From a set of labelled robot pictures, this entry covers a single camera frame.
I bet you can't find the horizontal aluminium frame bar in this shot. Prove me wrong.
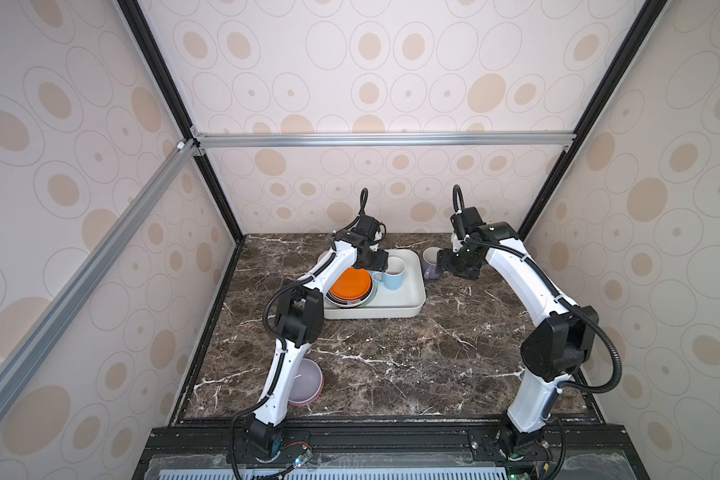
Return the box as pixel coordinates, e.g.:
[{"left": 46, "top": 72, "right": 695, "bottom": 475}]
[{"left": 196, "top": 130, "right": 576, "bottom": 149}]

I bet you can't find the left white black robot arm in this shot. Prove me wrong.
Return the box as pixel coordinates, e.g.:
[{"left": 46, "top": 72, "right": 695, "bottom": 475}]
[{"left": 232, "top": 188, "right": 389, "bottom": 460}]

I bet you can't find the white plate dark green rim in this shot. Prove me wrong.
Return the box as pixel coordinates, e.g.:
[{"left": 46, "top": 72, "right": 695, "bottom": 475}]
[{"left": 325, "top": 282, "right": 378, "bottom": 308}]

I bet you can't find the left slanted aluminium frame bar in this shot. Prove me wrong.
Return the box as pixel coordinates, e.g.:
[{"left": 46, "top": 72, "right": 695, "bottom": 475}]
[{"left": 0, "top": 138, "right": 198, "bottom": 421}]

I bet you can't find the black plate orange rim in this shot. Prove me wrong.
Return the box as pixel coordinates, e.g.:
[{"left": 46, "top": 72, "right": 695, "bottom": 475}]
[{"left": 329, "top": 268, "right": 373, "bottom": 302}]

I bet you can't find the white plastic bin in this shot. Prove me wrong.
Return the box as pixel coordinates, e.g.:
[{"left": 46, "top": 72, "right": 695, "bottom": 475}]
[{"left": 324, "top": 249, "right": 426, "bottom": 320}]

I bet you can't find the purple bowl red rim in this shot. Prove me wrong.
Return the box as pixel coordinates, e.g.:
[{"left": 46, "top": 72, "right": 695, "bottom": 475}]
[{"left": 288, "top": 359, "right": 324, "bottom": 407}]

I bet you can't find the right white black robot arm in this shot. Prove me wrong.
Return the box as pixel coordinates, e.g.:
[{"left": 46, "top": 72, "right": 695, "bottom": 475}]
[{"left": 437, "top": 185, "right": 623, "bottom": 458}]

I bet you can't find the purple ceramic mug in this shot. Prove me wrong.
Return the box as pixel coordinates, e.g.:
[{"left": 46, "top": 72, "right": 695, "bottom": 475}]
[{"left": 421, "top": 247, "right": 444, "bottom": 280}]

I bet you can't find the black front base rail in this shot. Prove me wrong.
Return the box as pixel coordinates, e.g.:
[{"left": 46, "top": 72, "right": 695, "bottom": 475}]
[{"left": 131, "top": 420, "right": 649, "bottom": 479}]

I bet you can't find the light blue ceramic mug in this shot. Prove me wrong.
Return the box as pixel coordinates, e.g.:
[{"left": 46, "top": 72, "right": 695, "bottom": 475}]
[{"left": 370, "top": 256, "right": 406, "bottom": 291}]

